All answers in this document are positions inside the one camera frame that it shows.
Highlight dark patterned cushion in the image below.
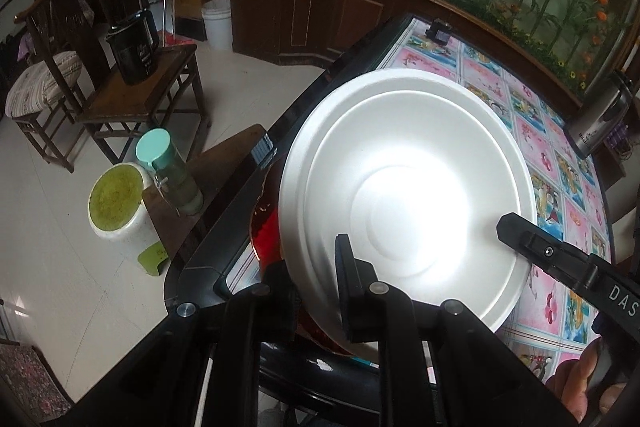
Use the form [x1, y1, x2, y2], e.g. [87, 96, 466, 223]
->
[0, 342, 76, 423]

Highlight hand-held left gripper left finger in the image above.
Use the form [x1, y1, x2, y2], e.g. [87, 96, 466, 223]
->
[117, 264, 301, 427]

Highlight wooden armchair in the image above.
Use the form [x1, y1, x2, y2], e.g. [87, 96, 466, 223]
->
[5, 0, 116, 172]

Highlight white plastic bucket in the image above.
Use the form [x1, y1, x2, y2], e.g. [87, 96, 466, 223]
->
[201, 0, 234, 52]

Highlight red plastic plate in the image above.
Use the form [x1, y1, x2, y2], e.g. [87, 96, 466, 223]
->
[248, 167, 381, 360]

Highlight wooden cabinet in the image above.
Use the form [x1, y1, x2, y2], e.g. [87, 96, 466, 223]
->
[187, 0, 586, 118]

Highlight black framed table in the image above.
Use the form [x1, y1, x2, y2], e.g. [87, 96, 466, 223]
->
[162, 12, 640, 427]

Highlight stainless steel thermos jug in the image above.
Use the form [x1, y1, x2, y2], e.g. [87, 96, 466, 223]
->
[570, 69, 633, 159]

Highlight small white foam bowl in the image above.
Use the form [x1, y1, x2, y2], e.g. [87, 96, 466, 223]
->
[306, 91, 531, 323]

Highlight large white foam bowl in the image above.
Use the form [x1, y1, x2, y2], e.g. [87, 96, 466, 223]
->
[278, 68, 539, 344]

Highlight printed colourful tablecloth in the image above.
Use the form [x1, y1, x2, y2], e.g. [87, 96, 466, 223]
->
[227, 18, 613, 388]

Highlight green topped stool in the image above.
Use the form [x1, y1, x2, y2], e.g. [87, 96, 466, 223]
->
[87, 162, 173, 278]

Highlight small black box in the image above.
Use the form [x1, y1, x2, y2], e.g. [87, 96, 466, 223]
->
[424, 19, 453, 45]

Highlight small wooden table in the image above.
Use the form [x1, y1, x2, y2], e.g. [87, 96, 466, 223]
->
[141, 123, 268, 258]

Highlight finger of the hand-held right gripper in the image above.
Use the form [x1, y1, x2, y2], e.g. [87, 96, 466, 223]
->
[496, 213, 608, 293]

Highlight wooden side chair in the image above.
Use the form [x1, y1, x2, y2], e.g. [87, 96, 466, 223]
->
[80, 43, 211, 168]

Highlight person's right hand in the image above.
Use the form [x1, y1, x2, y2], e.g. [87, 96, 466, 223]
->
[545, 339, 638, 427]

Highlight black pitcher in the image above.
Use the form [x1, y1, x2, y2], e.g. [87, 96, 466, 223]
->
[105, 9, 161, 86]

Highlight teal lid bottle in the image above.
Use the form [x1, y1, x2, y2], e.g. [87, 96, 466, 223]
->
[135, 128, 205, 215]

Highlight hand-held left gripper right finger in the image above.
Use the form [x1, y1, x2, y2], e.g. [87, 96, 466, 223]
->
[335, 233, 566, 427]

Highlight striped seat cushion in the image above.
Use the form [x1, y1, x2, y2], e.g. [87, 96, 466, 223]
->
[5, 51, 83, 118]

